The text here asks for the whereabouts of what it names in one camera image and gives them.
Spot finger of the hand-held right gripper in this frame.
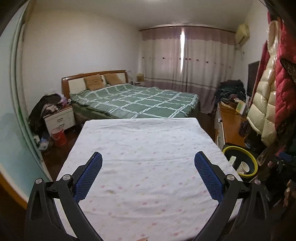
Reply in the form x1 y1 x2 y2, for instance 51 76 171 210
277 152 295 164

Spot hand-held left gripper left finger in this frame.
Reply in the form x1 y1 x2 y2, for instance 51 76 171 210
24 151 103 241

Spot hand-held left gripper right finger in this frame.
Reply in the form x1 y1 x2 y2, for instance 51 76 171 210
194 151 271 241

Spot beige paper cup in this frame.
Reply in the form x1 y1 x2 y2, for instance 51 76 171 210
237 161 250 175

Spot yellow rimmed trash bin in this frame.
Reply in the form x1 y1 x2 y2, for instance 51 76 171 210
222 146 258 179

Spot person's right hand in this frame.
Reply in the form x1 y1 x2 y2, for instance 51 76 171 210
283 179 296 207

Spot red bucket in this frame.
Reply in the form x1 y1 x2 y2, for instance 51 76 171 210
51 128 67 147

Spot plastic bags on floor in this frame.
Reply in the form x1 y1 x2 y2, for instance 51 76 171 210
33 133 53 151

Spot cream puffer jacket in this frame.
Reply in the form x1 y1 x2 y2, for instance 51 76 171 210
246 20 281 147

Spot wooden cabinet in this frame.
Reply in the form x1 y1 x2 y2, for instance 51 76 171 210
215 102 249 150

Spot white dotted tablecloth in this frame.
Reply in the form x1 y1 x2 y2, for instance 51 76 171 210
53 118 243 239

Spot white nightstand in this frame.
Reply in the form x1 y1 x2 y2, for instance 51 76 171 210
44 105 75 133

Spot red quilted jacket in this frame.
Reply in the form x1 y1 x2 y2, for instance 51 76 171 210
267 13 296 128

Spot green book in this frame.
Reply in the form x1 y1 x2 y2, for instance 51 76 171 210
236 100 247 115

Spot dark clothes pile on nightstand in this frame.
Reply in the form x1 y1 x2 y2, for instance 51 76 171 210
28 93 70 130

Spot black television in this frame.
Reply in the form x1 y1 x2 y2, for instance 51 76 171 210
246 61 260 96

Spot clothes pile on cabinet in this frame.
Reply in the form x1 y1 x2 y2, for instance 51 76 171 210
215 79 245 105

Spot leopard print garment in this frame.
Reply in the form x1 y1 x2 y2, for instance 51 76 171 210
280 58 296 84

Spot green checked quilt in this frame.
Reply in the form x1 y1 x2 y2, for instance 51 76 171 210
69 83 199 119

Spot wooden bed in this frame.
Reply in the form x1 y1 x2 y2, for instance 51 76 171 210
61 70 200 120

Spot brown pillow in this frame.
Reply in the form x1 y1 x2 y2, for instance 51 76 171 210
103 74 124 86
83 75 105 90

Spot frosted glass sliding door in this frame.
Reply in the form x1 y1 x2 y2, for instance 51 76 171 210
0 0 56 202

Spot pink and white curtain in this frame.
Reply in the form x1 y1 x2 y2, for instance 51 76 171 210
141 27 185 87
181 27 236 114

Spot beige air conditioner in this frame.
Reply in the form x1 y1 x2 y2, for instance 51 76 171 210
235 24 250 45

